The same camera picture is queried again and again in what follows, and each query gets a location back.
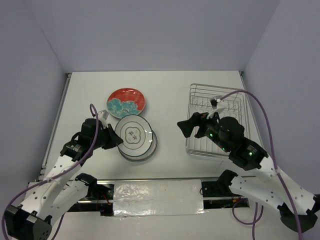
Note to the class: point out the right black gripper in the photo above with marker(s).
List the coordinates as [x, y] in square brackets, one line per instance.
[198, 119]

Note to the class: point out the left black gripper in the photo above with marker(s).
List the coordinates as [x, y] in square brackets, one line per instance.
[114, 139]

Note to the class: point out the white plate line drawing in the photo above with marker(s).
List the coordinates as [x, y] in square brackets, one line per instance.
[136, 133]

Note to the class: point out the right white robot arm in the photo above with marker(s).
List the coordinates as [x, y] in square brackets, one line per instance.
[296, 206]

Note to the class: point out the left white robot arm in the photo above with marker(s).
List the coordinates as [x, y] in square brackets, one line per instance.
[34, 217]

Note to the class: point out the silver foil tape sheet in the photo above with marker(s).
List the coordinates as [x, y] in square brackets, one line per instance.
[157, 198]

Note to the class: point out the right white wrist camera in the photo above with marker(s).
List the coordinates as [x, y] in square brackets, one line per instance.
[218, 105]

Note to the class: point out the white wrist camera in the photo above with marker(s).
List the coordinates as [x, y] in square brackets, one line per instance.
[103, 116]
[218, 105]

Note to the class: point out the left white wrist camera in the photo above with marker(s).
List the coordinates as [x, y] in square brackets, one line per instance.
[103, 116]

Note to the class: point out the black metal base rail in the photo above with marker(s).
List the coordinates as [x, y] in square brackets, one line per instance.
[101, 200]

